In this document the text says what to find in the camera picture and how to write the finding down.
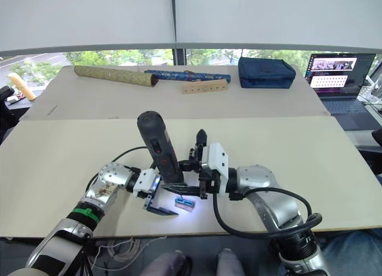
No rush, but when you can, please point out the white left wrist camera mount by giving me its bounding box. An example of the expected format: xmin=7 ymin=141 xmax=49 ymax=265
xmin=133 ymin=168 xmax=162 ymax=199

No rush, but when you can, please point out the blue denim fabric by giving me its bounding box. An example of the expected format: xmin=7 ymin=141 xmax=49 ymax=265
xmin=321 ymin=227 xmax=382 ymax=276

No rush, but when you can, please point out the small blue screw holder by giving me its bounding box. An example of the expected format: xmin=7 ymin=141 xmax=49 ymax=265
xmin=174 ymin=196 xmax=196 ymax=213

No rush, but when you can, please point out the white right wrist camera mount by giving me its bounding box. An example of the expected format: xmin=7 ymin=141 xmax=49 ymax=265
xmin=201 ymin=142 xmax=230 ymax=197

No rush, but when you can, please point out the white roller blind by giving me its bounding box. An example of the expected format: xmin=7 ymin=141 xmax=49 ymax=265
xmin=174 ymin=0 xmax=382 ymax=55
xmin=0 ymin=0 xmax=177 ymax=58

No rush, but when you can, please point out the gold patterned scroll tube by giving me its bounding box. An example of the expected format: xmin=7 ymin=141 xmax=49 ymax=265
xmin=73 ymin=65 xmax=159 ymax=88

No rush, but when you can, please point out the beige rounded wooden post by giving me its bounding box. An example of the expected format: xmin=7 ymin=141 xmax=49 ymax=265
xmin=8 ymin=72 xmax=37 ymax=101

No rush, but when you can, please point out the grey window post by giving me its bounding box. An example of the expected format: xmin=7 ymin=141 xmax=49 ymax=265
xmin=172 ymin=48 xmax=188 ymax=67

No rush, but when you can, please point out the grey rounded shape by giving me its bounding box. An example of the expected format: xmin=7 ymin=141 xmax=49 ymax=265
xmin=142 ymin=250 xmax=193 ymax=276
xmin=215 ymin=248 xmax=246 ymax=276

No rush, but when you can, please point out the black pointed finger piece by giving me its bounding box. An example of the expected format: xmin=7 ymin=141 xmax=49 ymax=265
xmin=195 ymin=128 xmax=209 ymax=147

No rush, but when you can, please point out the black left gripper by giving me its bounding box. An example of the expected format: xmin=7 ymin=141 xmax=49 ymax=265
xmin=135 ymin=173 xmax=180 ymax=218

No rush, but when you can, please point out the wooden block with holes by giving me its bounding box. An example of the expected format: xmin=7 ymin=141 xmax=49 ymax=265
xmin=181 ymin=80 xmax=229 ymax=95

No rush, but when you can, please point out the white wire bundle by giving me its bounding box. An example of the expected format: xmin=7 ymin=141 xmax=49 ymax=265
xmin=88 ymin=235 xmax=168 ymax=271

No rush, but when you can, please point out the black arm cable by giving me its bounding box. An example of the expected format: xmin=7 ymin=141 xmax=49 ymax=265
xmin=85 ymin=146 xmax=150 ymax=196
xmin=212 ymin=188 xmax=324 ymax=240

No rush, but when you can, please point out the black gripper body workpiece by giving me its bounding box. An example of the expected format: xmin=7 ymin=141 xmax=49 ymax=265
xmin=178 ymin=142 xmax=210 ymax=174

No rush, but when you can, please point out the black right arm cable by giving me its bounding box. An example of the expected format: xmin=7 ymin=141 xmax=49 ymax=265
xmin=212 ymin=188 xmax=324 ymax=240

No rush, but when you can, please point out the black electric screwdriver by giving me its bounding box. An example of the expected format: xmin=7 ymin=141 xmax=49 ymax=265
xmin=136 ymin=110 xmax=186 ymax=187

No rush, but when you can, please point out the navy blue fabric pouch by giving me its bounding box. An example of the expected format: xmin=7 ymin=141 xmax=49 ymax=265
xmin=238 ymin=56 xmax=297 ymax=89

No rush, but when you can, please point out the black chair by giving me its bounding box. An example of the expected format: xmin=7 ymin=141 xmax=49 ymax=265
xmin=0 ymin=85 xmax=19 ymax=139

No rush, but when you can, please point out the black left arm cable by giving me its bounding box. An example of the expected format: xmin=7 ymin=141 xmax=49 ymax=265
xmin=85 ymin=146 xmax=150 ymax=196

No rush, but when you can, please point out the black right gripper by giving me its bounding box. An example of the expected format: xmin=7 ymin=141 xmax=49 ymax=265
xmin=162 ymin=168 xmax=224 ymax=201

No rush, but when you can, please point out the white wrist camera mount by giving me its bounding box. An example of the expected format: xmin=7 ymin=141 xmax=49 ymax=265
xmin=201 ymin=142 xmax=230 ymax=197
xmin=133 ymin=168 xmax=162 ymax=199

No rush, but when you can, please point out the blue patterned scroll tube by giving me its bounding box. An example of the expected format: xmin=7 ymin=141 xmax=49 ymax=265
xmin=144 ymin=69 xmax=232 ymax=83

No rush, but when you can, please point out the open grey laptop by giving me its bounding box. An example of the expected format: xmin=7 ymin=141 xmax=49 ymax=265
xmin=304 ymin=52 xmax=377 ymax=131

